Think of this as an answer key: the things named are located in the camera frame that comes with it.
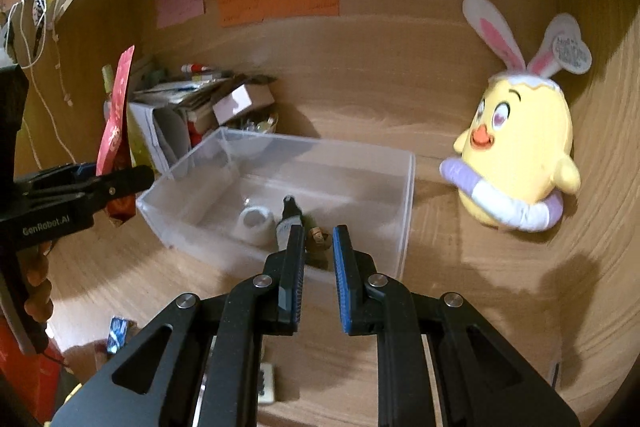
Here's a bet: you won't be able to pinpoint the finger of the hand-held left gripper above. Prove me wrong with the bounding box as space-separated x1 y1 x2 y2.
14 162 99 194
20 165 156 214

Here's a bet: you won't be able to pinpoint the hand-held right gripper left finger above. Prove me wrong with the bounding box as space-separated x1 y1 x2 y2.
50 223 307 427

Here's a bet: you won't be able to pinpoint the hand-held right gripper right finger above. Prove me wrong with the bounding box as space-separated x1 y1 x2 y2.
332 224 581 427

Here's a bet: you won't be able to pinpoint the red foil packet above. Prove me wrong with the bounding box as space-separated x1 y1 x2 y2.
95 45 137 228

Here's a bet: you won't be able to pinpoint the small clear jar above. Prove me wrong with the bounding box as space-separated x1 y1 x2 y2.
257 362 277 405

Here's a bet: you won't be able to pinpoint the clear plastic bin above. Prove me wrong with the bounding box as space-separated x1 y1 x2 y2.
136 127 417 294

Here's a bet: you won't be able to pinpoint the person's left hand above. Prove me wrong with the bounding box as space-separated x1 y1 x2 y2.
22 241 55 323

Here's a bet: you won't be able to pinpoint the small dark trinket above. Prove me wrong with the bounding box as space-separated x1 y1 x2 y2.
307 227 333 253

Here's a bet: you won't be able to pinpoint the black bottle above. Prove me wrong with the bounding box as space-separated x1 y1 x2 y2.
274 195 306 253

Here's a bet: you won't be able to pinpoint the white tape roll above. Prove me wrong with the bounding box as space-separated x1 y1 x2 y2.
234 206 276 245

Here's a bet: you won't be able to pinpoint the red box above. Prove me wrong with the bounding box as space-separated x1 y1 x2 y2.
186 117 206 148

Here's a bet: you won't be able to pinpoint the pile of papers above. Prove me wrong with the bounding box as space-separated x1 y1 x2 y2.
127 74 278 178

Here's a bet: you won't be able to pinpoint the red and white marker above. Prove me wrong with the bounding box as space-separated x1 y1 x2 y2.
181 63 236 78

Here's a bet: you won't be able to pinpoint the blue packet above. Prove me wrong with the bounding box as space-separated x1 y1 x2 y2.
106 317 132 355

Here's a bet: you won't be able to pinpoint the small white box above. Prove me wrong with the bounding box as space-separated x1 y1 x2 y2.
212 83 277 126

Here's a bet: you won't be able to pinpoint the orange object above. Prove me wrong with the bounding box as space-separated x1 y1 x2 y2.
0 312 66 423

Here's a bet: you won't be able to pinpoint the yellow chick plush toy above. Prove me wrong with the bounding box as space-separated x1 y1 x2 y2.
439 0 593 234

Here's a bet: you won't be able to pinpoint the orange sticky note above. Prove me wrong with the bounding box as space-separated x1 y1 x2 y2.
217 0 341 28

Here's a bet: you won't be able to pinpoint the white hanging cords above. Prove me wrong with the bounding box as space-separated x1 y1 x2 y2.
7 0 76 162

